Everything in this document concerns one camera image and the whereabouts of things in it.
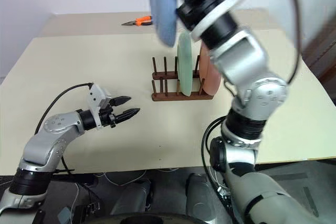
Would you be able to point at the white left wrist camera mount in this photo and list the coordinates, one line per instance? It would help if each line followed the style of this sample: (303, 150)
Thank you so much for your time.
(95, 95)

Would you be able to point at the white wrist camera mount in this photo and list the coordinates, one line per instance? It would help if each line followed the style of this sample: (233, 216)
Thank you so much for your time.
(95, 95)
(221, 7)

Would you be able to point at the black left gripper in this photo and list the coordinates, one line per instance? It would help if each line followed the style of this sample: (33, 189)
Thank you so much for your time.
(107, 119)

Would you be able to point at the wooden dish rack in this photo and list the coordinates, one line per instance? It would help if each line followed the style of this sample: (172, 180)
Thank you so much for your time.
(181, 96)

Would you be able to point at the blue plate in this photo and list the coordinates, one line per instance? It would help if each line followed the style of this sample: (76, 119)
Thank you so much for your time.
(162, 11)

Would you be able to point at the grey rounded robot leg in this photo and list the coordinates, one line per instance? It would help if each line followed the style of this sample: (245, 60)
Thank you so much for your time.
(199, 200)
(131, 197)

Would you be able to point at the pink plate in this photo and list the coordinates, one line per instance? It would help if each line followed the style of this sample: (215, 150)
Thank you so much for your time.
(211, 79)

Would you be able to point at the dark round robot waist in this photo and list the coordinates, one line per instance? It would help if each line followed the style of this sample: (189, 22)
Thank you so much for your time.
(147, 219)

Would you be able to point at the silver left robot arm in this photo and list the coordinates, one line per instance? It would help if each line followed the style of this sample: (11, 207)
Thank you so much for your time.
(39, 148)

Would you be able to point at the brown wooden furniture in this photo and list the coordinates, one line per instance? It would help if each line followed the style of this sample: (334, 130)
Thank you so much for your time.
(324, 51)

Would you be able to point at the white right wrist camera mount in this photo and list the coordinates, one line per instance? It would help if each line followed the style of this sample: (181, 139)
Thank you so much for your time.
(221, 7)

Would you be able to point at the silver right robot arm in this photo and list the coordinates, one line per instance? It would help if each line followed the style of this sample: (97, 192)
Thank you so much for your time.
(262, 95)

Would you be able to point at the green plate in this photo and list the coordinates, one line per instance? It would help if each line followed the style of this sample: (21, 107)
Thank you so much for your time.
(186, 64)

